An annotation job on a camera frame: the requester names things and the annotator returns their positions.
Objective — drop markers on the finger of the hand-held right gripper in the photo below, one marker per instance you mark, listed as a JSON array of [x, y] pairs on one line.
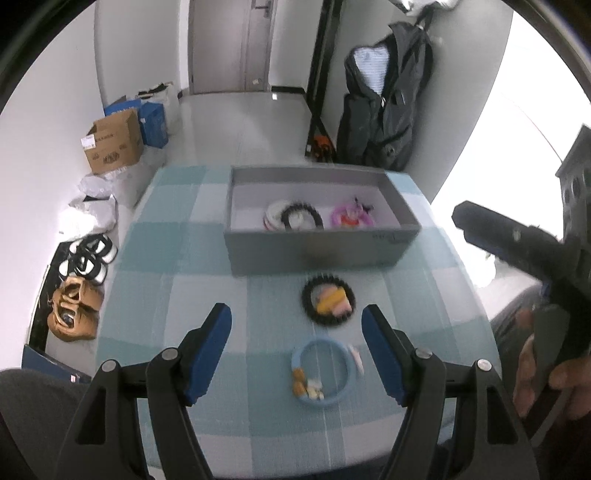
[[517, 258], [489, 221]]

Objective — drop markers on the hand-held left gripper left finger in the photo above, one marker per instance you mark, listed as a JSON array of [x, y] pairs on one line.
[[207, 355]]

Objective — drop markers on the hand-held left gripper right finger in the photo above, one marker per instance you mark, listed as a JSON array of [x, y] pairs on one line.
[[385, 355]]

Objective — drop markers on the grey cardboard box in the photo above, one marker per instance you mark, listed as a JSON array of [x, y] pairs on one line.
[[323, 254]]

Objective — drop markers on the person's right hand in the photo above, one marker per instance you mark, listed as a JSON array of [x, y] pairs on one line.
[[577, 385]]

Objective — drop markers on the brown shoes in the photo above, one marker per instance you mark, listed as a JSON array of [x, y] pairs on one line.
[[76, 307]]

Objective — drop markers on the dark backpack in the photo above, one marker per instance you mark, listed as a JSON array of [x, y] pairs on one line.
[[392, 115]]

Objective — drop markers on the black and white sneaker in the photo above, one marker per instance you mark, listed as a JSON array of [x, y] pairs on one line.
[[83, 270]]

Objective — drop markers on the black white sandals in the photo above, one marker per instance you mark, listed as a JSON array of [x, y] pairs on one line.
[[94, 247]]

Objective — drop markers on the dark blue board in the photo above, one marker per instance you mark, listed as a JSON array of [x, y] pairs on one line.
[[46, 362]]

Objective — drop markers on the crumpled white plastic bag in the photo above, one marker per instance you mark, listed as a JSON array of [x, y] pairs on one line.
[[90, 217], [94, 185]]

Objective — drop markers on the orange and black tool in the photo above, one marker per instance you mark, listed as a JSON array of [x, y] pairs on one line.
[[321, 146]]

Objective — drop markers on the clear plastic bag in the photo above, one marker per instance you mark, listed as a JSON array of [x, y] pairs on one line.
[[138, 180]]

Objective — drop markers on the brown cardboard box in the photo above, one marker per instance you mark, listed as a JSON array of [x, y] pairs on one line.
[[115, 143]]

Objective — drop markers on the black coat rack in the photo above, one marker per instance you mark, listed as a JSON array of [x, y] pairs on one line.
[[323, 55]]

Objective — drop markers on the blue cardboard box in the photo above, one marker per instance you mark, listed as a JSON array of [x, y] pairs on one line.
[[152, 124], [117, 107]]

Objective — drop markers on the white bag with black contents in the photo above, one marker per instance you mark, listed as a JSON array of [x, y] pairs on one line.
[[164, 104]]

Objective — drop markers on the grey door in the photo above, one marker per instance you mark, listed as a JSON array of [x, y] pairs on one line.
[[221, 46]]

